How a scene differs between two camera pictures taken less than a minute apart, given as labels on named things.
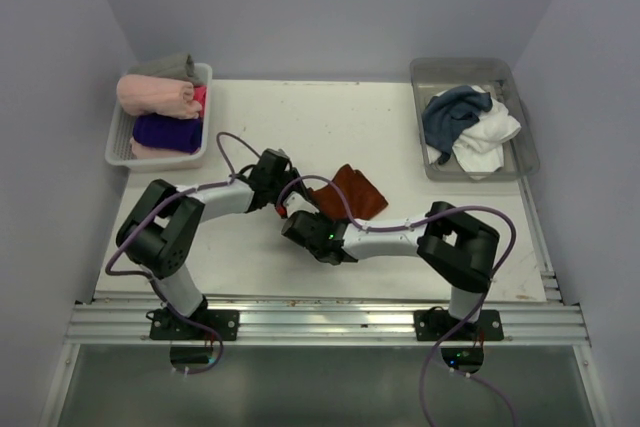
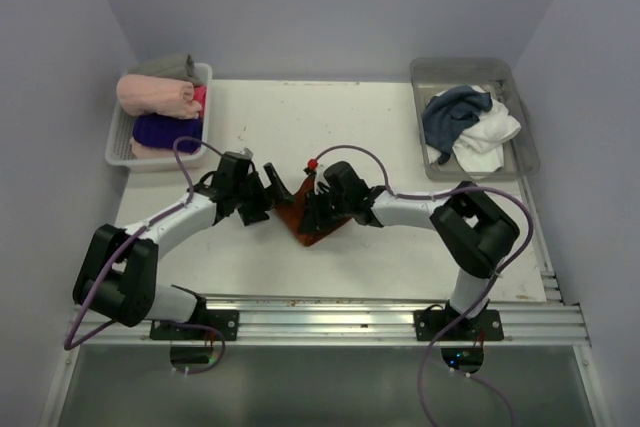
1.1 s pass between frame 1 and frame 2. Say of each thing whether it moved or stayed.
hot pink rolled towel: stayed
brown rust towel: moved
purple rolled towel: stayed
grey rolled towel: stayed
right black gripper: moved
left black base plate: stayed
